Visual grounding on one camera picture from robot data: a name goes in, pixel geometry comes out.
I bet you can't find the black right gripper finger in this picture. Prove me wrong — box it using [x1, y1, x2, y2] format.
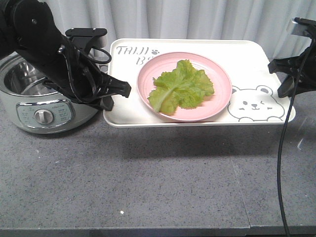
[268, 56, 303, 74]
[277, 76, 299, 98]

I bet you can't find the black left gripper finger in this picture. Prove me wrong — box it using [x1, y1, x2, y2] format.
[103, 74, 131, 98]
[93, 95, 114, 111]

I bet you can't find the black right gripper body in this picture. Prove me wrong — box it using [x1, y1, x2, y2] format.
[294, 44, 316, 95]

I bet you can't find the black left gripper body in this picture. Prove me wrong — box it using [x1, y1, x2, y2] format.
[44, 49, 109, 106]

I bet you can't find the white bear serving tray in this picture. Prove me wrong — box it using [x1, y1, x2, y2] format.
[104, 39, 296, 128]

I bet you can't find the pink round plate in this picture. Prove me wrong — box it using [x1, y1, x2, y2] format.
[137, 52, 232, 122]

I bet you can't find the green lettuce leaf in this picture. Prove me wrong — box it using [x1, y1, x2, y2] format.
[148, 59, 215, 115]

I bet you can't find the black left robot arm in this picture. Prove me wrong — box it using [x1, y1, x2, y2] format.
[0, 0, 131, 111]

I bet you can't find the green electric cooking pot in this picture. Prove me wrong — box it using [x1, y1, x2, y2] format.
[0, 54, 98, 134]

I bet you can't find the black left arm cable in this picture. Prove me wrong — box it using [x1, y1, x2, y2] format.
[56, 44, 112, 99]

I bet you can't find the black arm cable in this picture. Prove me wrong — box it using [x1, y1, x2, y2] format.
[56, 44, 112, 99]
[276, 37, 316, 237]

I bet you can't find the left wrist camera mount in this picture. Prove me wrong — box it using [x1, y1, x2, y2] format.
[65, 28, 107, 54]

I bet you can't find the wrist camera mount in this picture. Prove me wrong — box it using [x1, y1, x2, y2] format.
[286, 17, 316, 39]
[65, 28, 107, 54]

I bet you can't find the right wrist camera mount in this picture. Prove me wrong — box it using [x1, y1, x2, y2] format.
[286, 17, 316, 39]

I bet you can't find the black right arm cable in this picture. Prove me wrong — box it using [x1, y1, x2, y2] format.
[276, 37, 316, 237]

